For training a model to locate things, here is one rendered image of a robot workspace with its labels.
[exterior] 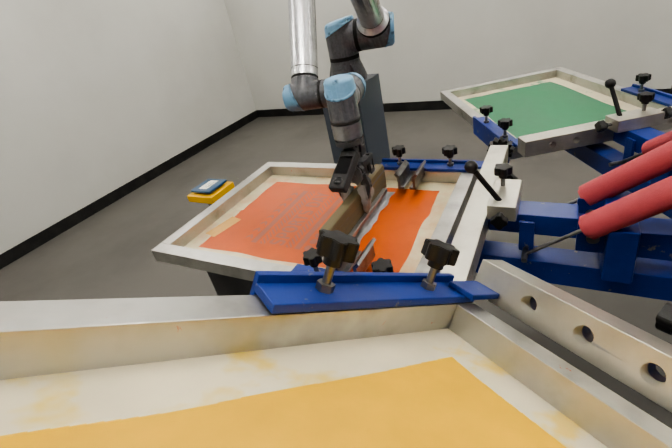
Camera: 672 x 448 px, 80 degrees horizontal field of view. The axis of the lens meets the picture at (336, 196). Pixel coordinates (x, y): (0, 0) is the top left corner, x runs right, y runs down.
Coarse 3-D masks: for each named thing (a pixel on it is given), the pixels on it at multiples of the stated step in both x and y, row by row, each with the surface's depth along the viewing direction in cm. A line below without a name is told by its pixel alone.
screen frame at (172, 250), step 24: (264, 168) 152; (288, 168) 149; (312, 168) 144; (240, 192) 139; (456, 192) 109; (216, 216) 130; (456, 216) 99; (168, 240) 117; (192, 264) 107; (216, 264) 102; (240, 264) 99; (264, 264) 97
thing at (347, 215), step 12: (372, 180) 113; (384, 180) 120; (348, 204) 102; (360, 204) 107; (336, 216) 98; (348, 216) 101; (360, 216) 107; (324, 228) 94; (336, 228) 96; (348, 228) 101
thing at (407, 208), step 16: (272, 192) 140; (288, 192) 138; (336, 192) 131; (400, 192) 122; (416, 192) 121; (432, 192) 119; (256, 208) 132; (272, 208) 130; (384, 208) 116; (400, 208) 114; (416, 208) 113; (384, 224) 109; (400, 224) 107; (416, 224) 106
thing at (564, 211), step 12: (528, 204) 88; (540, 204) 87; (552, 204) 87; (564, 204) 86; (576, 204) 85; (528, 216) 85; (540, 216) 84; (552, 216) 83; (564, 216) 82; (576, 216) 81; (492, 228) 90; (504, 228) 89; (516, 228) 88; (540, 228) 85; (552, 228) 84; (564, 228) 83; (576, 228) 82
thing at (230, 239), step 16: (240, 224) 124; (256, 224) 122; (208, 240) 120; (224, 240) 118; (240, 240) 116; (368, 240) 103; (384, 240) 102; (400, 240) 101; (256, 256) 107; (272, 256) 106; (288, 256) 104; (384, 256) 96; (400, 256) 95
